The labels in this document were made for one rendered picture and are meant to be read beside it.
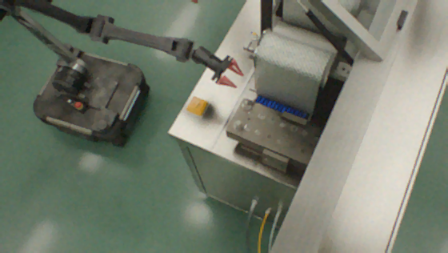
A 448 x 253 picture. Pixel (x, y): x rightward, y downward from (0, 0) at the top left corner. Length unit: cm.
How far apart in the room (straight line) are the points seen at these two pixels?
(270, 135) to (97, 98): 144
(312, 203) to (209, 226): 173
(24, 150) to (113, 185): 69
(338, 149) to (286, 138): 70
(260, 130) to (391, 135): 58
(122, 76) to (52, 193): 86
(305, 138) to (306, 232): 79
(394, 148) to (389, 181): 9
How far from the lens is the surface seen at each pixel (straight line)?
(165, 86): 299
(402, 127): 122
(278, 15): 204
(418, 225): 270
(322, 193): 88
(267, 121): 163
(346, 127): 94
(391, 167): 116
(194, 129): 178
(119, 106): 271
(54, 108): 287
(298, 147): 158
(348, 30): 99
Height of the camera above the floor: 248
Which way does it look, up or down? 64 degrees down
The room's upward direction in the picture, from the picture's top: 11 degrees counter-clockwise
